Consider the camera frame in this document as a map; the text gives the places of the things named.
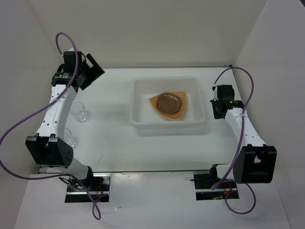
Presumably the clear plastic cup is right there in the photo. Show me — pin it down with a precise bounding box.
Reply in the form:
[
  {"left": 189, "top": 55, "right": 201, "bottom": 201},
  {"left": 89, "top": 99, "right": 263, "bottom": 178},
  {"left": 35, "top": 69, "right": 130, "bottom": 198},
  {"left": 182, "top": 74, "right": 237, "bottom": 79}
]
[
  {"left": 69, "top": 102, "right": 89, "bottom": 122},
  {"left": 64, "top": 128, "right": 76, "bottom": 147}
]

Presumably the orange woven triangular plate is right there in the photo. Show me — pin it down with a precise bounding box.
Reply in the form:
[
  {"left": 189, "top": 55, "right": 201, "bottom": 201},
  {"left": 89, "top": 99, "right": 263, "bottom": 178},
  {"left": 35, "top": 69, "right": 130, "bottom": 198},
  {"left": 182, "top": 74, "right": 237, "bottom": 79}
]
[{"left": 149, "top": 91, "right": 187, "bottom": 121}]

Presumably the clear glass dish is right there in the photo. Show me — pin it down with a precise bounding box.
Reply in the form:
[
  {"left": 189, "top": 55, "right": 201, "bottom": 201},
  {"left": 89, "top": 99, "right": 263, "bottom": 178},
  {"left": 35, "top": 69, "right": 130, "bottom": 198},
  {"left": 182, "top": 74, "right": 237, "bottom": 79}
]
[{"left": 156, "top": 92, "right": 182, "bottom": 114}]

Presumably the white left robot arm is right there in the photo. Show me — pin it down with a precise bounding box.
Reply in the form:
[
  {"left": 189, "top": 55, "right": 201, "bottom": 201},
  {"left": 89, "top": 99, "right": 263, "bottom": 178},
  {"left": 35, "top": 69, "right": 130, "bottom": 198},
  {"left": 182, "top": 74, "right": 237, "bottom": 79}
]
[{"left": 25, "top": 51, "right": 105, "bottom": 191}]

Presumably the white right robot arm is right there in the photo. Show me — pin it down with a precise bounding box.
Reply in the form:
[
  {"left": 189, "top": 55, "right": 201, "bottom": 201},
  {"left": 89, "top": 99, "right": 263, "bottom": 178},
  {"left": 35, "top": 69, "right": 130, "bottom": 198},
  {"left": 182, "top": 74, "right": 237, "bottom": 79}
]
[{"left": 209, "top": 85, "right": 277, "bottom": 189}]

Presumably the translucent white plastic bin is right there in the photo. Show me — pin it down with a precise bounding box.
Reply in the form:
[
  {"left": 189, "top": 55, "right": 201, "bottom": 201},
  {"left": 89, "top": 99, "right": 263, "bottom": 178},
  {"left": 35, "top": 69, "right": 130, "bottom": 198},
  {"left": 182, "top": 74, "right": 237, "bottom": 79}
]
[{"left": 130, "top": 76, "right": 206, "bottom": 135}]

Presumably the clear plastic cup front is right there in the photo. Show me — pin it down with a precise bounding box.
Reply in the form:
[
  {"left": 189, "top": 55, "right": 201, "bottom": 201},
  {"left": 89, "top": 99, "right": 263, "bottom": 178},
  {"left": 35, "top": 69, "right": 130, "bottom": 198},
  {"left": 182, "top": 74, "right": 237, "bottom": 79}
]
[{"left": 64, "top": 128, "right": 76, "bottom": 147}]

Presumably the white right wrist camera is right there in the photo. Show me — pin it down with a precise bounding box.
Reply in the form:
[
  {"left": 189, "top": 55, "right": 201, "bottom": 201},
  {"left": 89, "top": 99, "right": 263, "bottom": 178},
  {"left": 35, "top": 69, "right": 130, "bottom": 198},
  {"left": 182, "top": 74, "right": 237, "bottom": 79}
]
[{"left": 212, "top": 84, "right": 218, "bottom": 101}]

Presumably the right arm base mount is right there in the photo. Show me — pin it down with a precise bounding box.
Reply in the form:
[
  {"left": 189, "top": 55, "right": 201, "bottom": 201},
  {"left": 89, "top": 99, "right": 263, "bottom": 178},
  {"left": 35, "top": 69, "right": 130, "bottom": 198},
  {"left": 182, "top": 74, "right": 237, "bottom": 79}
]
[{"left": 190, "top": 170, "right": 240, "bottom": 201}]

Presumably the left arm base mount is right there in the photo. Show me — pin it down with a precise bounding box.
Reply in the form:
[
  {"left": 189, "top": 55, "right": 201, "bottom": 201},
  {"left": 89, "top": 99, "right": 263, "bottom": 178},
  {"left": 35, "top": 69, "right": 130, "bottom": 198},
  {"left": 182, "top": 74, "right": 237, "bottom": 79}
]
[{"left": 59, "top": 174, "right": 111, "bottom": 203}]

